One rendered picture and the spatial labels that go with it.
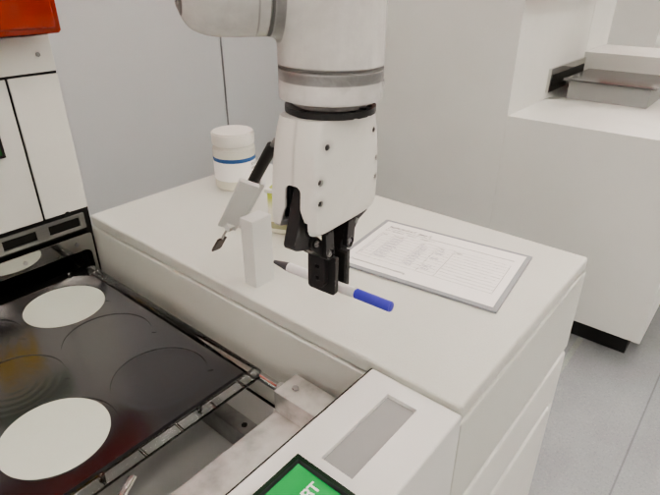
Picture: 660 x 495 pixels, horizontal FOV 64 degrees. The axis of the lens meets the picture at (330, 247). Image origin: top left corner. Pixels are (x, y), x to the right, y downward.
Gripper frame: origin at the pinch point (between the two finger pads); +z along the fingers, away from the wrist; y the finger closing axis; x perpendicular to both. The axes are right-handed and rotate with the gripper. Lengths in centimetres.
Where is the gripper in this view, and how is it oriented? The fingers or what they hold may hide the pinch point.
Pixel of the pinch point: (328, 267)
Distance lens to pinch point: 50.3
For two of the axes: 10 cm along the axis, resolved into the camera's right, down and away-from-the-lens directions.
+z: -0.1, 8.9, 4.6
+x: 8.1, 2.8, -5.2
